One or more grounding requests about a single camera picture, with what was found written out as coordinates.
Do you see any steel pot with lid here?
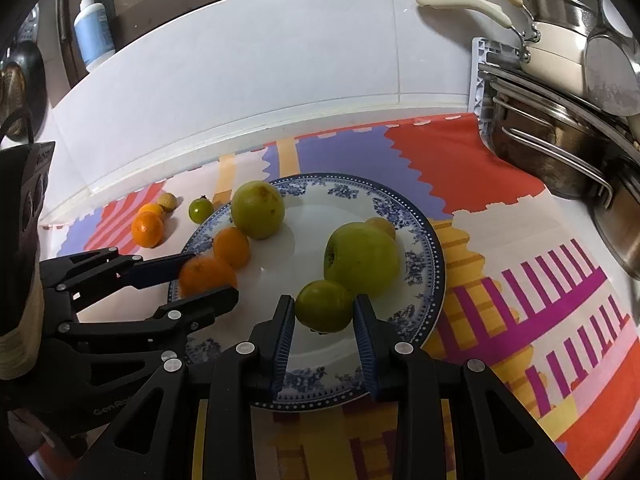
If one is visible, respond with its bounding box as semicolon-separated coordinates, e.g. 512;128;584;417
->
525;0;601;36

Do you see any black frying pan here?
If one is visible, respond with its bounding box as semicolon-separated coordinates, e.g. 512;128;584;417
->
0;40;48;143

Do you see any green apple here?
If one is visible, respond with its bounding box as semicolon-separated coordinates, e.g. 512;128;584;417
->
324;222;402;298

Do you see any small green tangerine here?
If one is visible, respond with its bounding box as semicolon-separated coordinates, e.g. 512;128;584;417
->
188;197;214;223

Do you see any blue pump soap bottle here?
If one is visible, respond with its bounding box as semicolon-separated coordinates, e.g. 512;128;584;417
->
73;0;117;73

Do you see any metal skimmer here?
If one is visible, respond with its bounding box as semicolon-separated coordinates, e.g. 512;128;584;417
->
585;0;640;117

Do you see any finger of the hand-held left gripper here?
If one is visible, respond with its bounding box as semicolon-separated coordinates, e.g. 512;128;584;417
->
40;247;194;294
57;286;240;344

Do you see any steel pot with handle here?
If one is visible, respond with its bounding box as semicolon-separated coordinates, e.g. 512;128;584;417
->
487;82;614;199

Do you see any spotted yellow-green apple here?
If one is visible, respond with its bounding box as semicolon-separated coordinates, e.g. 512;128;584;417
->
231;180;286;240

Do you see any round perforated metal steamer plate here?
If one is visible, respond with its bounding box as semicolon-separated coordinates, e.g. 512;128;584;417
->
20;2;42;48

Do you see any blue patterned white plate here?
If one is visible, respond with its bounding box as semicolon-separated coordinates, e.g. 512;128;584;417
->
167;174;447;413

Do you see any cream-handled cream saucepan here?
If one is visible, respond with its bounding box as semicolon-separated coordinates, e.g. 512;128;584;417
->
415;0;590;97

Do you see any yellow-brown round fruit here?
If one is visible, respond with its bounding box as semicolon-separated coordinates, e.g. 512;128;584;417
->
365;216;397;241

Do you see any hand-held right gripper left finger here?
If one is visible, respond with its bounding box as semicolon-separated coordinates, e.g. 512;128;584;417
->
75;295;297;480

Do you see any dark green tangerine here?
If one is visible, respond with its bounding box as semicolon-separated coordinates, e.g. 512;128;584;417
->
295;280;355;333

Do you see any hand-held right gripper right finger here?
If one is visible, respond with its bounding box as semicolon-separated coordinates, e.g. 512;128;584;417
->
352;294;581;480

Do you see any colourful printed mat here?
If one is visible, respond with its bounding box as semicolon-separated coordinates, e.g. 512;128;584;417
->
40;112;640;480

